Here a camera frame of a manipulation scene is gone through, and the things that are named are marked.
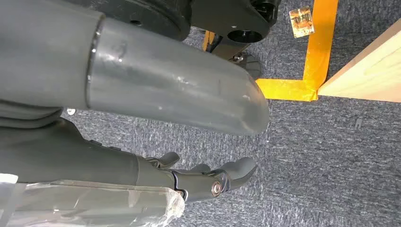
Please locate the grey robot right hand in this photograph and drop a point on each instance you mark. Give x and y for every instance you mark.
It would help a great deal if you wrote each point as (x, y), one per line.
(156, 78)

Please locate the small orange patterned card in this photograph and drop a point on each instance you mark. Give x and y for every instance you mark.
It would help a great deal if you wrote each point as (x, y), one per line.
(301, 22)

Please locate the clear plastic film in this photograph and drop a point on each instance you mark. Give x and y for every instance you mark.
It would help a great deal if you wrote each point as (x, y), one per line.
(94, 206)

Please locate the yellow floor tape strip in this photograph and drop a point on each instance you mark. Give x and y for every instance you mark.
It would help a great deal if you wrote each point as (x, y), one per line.
(316, 47)

